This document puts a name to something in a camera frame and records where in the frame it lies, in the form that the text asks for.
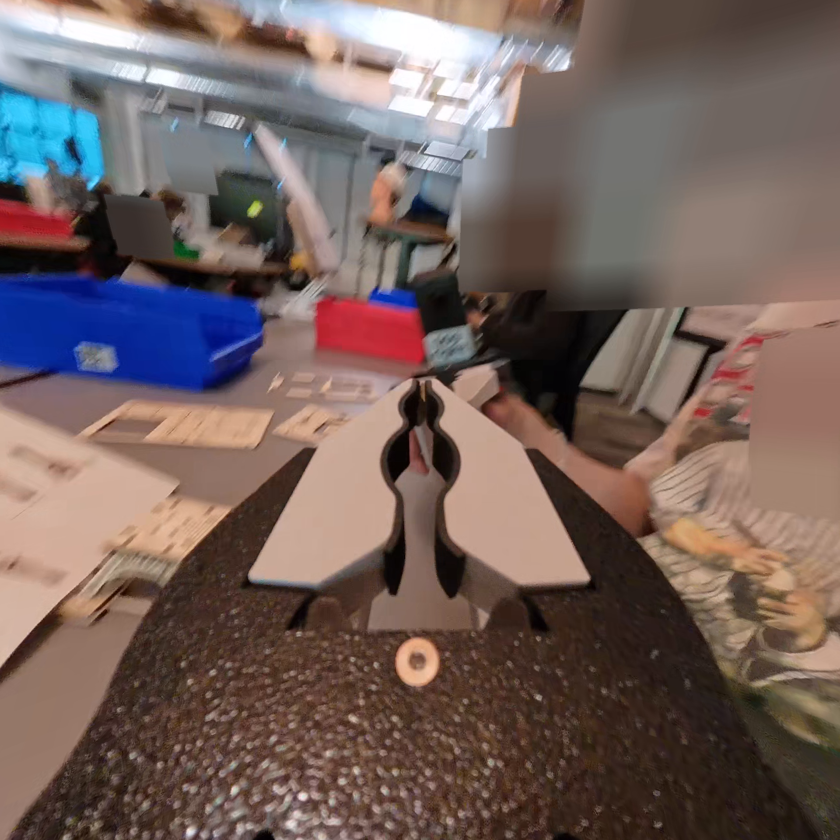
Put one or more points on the white board stand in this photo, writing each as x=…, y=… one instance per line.
x=305, y=292

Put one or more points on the large wooden parts sheet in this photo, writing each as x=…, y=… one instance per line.
x=210, y=426

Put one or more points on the person's right hand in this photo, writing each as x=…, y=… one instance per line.
x=518, y=420

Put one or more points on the green plastic bin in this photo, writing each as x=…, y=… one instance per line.
x=187, y=250

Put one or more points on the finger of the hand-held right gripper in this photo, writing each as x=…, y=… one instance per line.
x=422, y=446
x=479, y=386

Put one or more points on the wooden parts sheet with arches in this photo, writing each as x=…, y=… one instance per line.
x=308, y=423

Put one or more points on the instruction booklet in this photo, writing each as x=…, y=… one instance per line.
x=65, y=512

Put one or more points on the person's printed t-shirt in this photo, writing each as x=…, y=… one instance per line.
x=709, y=558

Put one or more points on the red plastic bin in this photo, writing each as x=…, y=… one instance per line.
x=367, y=328
x=36, y=218

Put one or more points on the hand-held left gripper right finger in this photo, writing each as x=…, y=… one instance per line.
x=518, y=525

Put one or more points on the small wooden parts sheet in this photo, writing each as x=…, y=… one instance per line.
x=354, y=390

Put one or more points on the wooden tower base model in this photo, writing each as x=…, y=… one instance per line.
x=164, y=525

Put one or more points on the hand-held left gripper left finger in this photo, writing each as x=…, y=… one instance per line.
x=328, y=518

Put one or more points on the grey desk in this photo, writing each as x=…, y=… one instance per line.
x=216, y=472

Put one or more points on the blue plastic bin with tag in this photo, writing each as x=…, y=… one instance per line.
x=131, y=328

